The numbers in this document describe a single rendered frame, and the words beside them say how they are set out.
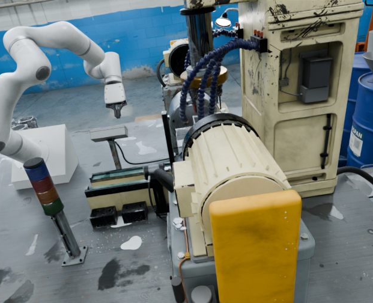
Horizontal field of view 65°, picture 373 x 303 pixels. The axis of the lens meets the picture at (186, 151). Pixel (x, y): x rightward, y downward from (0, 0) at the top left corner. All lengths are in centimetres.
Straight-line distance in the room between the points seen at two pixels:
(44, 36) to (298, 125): 99
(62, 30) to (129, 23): 545
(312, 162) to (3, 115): 123
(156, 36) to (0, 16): 309
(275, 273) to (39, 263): 95
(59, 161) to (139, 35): 524
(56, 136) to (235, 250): 142
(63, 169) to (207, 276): 119
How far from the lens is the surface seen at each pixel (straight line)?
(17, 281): 127
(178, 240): 64
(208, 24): 109
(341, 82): 113
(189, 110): 141
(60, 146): 171
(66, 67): 710
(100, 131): 146
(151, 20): 665
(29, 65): 121
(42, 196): 103
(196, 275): 62
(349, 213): 129
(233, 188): 48
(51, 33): 126
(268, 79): 102
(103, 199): 132
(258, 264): 50
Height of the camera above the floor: 162
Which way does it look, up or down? 29 degrees down
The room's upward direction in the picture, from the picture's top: 8 degrees counter-clockwise
